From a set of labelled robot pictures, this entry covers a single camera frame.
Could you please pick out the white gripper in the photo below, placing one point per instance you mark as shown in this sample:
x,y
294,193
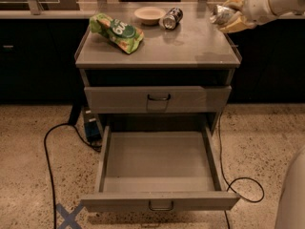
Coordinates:
x,y
257,3

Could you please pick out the silver blue redbull can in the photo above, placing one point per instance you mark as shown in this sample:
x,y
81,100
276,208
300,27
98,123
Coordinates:
x,y
221,15

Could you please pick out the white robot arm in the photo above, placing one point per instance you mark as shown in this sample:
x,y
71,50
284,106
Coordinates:
x,y
291,206

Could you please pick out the dark soda can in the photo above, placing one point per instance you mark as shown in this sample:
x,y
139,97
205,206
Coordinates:
x,y
171,19

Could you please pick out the grey upper drawer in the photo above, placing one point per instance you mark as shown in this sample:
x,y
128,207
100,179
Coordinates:
x,y
169,99

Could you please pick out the grey drawer cabinet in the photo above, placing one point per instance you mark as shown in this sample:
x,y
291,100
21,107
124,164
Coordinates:
x,y
193,54

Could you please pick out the open grey middle drawer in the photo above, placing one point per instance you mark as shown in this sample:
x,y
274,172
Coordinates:
x,y
166,171

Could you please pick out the beige bowl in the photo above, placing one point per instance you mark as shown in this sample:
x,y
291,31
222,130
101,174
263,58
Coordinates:
x,y
149,15

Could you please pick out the green chip bag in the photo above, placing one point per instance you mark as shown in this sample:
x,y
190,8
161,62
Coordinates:
x,y
125,36

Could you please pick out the blue power box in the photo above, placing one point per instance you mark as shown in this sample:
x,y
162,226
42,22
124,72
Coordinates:
x,y
90,125

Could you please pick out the dark counter cabinet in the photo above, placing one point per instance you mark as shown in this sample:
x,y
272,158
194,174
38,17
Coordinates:
x,y
38,61

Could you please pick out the blue tape cross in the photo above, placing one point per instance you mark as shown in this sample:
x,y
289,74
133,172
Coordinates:
x,y
69,218

